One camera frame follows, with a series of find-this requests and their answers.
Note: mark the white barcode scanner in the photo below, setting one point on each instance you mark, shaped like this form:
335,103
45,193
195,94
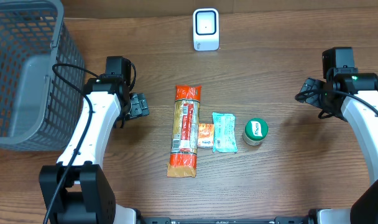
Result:
206,29

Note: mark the teal wet wipes pack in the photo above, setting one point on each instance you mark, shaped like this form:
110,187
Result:
224,137

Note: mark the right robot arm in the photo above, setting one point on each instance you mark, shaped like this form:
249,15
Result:
351,96

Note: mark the orange tissue pack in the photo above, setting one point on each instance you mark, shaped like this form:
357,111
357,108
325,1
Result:
205,136

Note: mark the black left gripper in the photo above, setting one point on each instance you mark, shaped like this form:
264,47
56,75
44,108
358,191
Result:
138,106

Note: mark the grey plastic shopping basket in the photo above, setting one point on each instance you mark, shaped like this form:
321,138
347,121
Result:
41,70

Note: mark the red orange snack bag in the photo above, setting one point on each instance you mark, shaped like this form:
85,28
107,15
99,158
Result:
184,146

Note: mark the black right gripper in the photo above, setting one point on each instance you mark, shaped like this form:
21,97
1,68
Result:
311,84

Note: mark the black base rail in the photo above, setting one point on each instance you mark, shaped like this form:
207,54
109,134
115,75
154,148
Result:
276,220

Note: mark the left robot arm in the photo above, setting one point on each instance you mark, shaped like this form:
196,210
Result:
75,189

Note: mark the green lid jar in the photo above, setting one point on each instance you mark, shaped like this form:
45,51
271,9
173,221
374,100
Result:
255,131

